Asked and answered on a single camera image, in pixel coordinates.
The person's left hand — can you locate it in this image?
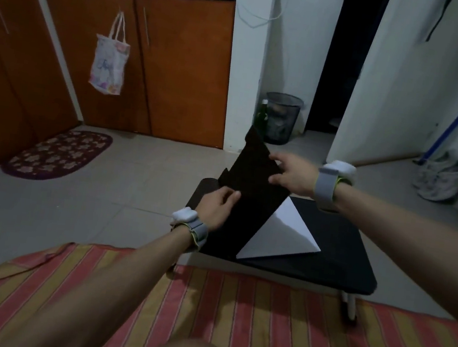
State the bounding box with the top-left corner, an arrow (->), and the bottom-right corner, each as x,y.
192,183 -> 243,236

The person's right hand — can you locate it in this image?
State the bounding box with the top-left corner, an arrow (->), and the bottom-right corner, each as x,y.
264,150 -> 324,200

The black paper sheet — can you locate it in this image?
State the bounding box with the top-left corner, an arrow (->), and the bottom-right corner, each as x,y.
205,121 -> 301,268

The person's right forearm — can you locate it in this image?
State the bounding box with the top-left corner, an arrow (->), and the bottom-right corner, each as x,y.
318,184 -> 458,333

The person's left forearm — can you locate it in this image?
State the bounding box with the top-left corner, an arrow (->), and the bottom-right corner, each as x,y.
6,204 -> 195,347

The white wrist tracker grey band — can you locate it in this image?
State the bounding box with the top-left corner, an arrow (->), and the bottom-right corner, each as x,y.
311,157 -> 358,216
166,204 -> 212,256

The white paper sheet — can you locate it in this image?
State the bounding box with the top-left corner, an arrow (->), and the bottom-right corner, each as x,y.
235,190 -> 328,271

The black mesh wastebasket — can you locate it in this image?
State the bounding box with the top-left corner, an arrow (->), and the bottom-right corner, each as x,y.
259,90 -> 305,148

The green glass bottle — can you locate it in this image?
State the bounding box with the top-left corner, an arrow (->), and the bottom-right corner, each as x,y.
254,98 -> 272,141

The black low folding table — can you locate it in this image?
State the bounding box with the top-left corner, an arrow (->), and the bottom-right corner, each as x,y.
164,173 -> 389,326

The brown wooden cabinet door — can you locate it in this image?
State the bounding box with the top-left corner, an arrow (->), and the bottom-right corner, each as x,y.
25,0 -> 169,136
117,0 -> 243,150
0,0 -> 97,186

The striped red yellow mattress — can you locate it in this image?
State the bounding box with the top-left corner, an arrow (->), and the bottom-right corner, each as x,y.
0,231 -> 458,347

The grey white sneaker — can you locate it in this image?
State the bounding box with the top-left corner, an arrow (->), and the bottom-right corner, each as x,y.
411,146 -> 458,193
416,157 -> 458,205

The white floral tote bag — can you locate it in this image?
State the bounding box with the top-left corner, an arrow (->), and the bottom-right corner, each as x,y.
87,8 -> 136,97

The purple floral oval rug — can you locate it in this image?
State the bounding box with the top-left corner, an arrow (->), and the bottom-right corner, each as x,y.
0,120 -> 115,190

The white cable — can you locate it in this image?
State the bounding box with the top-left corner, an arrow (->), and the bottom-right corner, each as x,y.
223,0 -> 293,33

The dark hanging strap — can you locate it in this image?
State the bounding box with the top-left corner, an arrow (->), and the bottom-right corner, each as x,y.
425,0 -> 453,45

